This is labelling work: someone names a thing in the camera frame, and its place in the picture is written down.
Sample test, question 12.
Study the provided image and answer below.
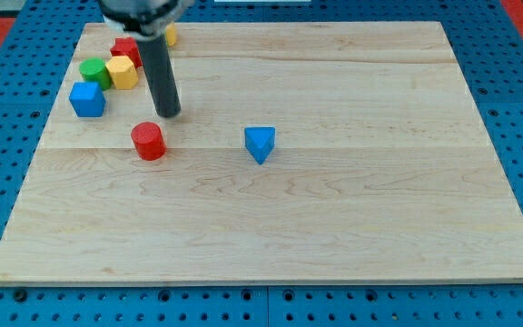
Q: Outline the blue cube block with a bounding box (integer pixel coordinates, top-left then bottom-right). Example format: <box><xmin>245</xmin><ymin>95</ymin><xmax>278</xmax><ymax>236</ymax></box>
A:
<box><xmin>69</xmin><ymin>82</ymin><xmax>106</xmax><ymax>118</ymax></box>

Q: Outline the yellow block behind rod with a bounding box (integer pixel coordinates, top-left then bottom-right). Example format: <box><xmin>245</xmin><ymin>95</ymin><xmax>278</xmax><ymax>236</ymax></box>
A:
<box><xmin>165</xmin><ymin>23</ymin><xmax>178</xmax><ymax>47</ymax></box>

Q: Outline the blue triangle block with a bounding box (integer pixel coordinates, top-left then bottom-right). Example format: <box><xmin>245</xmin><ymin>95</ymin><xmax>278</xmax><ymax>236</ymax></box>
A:
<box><xmin>244</xmin><ymin>126</ymin><xmax>276</xmax><ymax>165</ymax></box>

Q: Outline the red cylinder block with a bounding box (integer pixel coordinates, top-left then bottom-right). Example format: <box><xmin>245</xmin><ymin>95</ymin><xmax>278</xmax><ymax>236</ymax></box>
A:
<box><xmin>131</xmin><ymin>122</ymin><xmax>166</xmax><ymax>161</ymax></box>

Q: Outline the wooden board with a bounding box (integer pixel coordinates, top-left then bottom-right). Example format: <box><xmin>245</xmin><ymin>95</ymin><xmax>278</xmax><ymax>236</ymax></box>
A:
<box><xmin>0</xmin><ymin>21</ymin><xmax>523</xmax><ymax>287</ymax></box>

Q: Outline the yellow hexagon block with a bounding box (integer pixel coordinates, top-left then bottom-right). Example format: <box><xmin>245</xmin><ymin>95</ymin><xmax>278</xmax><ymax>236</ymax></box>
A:
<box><xmin>106</xmin><ymin>55</ymin><xmax>138</xmax><ymax>90</ymax></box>

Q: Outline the green cylinder block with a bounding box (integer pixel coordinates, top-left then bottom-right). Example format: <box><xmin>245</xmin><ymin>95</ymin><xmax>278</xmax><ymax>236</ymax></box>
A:
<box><xmin>79</xmin><ymin>57</ymin><xmax>112</xmax><ymax>91</ymax></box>

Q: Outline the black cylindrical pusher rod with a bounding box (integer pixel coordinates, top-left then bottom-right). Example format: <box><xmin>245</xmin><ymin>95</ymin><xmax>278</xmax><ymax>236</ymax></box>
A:
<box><xmin>137</xmin><ymin>34</ymin><xmax>181</xmax><ymax>118</ymax></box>

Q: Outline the red star block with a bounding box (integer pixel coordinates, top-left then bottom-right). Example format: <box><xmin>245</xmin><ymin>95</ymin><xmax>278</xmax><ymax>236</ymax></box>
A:
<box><xmin>110</xmin><ymin>37</ymin><xmax>143</xmax><ymax>68</ymax></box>

